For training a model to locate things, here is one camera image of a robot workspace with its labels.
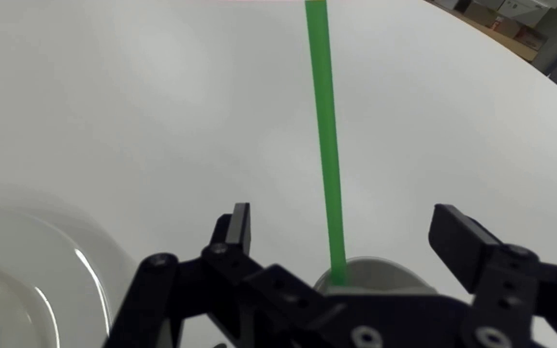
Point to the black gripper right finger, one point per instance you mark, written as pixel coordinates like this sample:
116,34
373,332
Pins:
460,243

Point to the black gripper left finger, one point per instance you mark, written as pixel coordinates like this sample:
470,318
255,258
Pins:
230,239

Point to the cardboard box under desk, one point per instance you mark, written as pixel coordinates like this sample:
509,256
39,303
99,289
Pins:
510,24

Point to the white round plate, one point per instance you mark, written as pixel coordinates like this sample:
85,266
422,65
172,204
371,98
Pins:
60,281

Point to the green plastic straw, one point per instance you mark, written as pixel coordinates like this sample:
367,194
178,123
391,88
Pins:
321,71

